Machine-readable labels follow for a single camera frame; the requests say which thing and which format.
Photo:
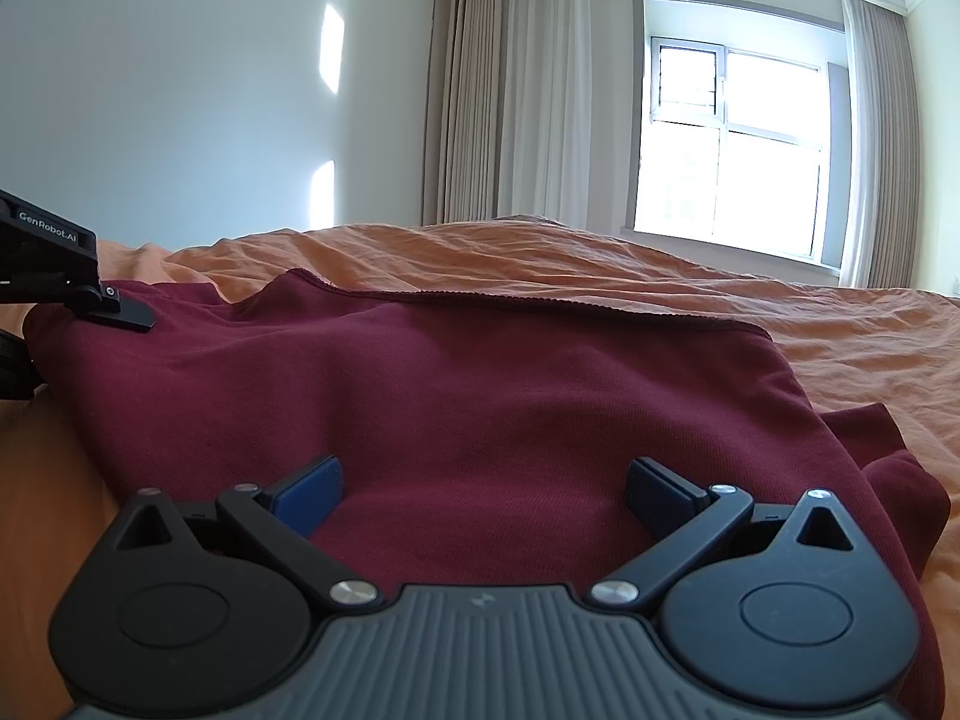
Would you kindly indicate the window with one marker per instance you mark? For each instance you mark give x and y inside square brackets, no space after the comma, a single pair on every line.
[739,135]

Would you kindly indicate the orange bed sheet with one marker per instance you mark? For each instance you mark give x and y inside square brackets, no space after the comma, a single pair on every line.
[862,330]

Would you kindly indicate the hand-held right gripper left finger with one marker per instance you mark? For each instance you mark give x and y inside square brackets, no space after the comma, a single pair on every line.
[307,493]

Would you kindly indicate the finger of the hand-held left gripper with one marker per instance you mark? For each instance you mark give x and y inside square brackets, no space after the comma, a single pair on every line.
[120,311]

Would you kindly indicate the maroon shirt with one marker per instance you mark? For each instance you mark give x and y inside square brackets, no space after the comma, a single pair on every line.
[480,405]

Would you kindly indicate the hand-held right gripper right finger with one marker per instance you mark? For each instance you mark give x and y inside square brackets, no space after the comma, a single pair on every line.
[660,499]

